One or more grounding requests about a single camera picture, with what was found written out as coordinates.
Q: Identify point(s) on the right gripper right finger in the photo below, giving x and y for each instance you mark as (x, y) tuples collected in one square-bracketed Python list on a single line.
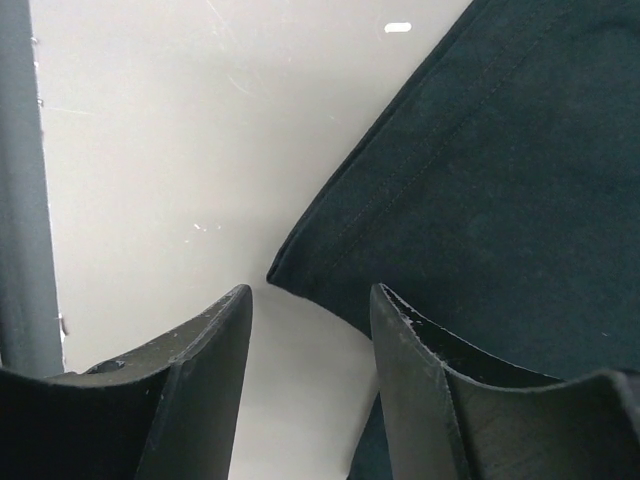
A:
[(454, 411)]

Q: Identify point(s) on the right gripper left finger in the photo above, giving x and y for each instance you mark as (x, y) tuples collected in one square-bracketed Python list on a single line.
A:
[(165, 410)]

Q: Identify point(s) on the black t-shirt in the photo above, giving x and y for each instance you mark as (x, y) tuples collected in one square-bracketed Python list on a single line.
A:
[(497, 195)]

